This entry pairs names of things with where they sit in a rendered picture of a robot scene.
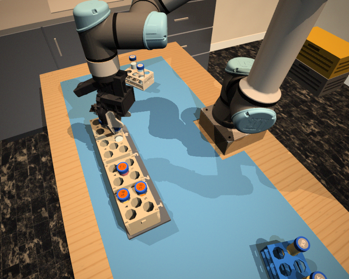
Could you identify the blue tube cap with grey dot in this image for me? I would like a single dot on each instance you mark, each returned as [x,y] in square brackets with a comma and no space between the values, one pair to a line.
[316,275]

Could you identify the light blue bench mat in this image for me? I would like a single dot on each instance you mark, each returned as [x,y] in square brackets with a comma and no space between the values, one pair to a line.
[223,212]

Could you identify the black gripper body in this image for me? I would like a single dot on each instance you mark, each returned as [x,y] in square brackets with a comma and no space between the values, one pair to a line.
[115,95]

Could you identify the blue tube rack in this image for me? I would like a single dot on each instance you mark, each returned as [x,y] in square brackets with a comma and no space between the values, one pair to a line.
[281,266]

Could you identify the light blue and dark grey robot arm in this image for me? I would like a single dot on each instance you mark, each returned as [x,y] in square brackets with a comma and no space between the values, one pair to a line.
[250,89]

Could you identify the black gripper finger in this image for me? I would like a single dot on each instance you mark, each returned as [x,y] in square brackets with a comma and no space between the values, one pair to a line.
[108,118]
[128,114]

